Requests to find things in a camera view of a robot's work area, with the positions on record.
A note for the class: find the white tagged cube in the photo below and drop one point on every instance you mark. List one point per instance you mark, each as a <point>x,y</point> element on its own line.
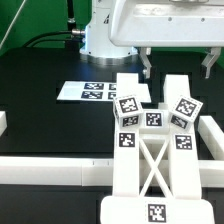
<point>128,111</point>
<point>184,112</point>

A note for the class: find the white marker base plate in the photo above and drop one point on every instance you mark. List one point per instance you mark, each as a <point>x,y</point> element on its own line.
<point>100,91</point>

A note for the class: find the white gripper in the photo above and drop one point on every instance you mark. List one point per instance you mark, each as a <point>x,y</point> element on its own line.
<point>168,23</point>

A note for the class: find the black vertical pole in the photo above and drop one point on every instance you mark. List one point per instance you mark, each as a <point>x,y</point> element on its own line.
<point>71,23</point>

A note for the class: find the white chair back frame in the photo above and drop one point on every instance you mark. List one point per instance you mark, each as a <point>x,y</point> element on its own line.
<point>156,176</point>

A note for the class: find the white U-shaped obstacle wall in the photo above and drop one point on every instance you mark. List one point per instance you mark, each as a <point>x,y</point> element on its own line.
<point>82,172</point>

